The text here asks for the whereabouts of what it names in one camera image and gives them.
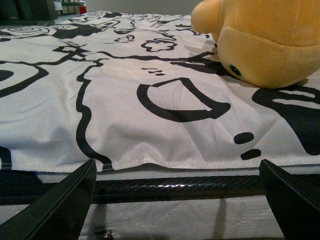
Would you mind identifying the black carbon fibre bed rail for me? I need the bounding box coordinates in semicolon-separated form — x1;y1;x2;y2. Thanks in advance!
0;173;320;205

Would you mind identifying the red fire extinguisher box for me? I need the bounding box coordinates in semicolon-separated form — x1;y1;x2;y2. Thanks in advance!
79;5;87;14

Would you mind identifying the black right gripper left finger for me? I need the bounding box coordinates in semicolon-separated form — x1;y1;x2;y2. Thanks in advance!
0;159;97;240

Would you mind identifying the black and white patterned blanket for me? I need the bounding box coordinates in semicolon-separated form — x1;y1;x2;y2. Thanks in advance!
0;11;320;174

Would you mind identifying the yellow plush toy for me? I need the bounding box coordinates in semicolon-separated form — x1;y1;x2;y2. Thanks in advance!
190;0;320;89

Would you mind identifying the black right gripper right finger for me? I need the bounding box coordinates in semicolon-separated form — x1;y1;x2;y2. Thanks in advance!
259;159;320;240

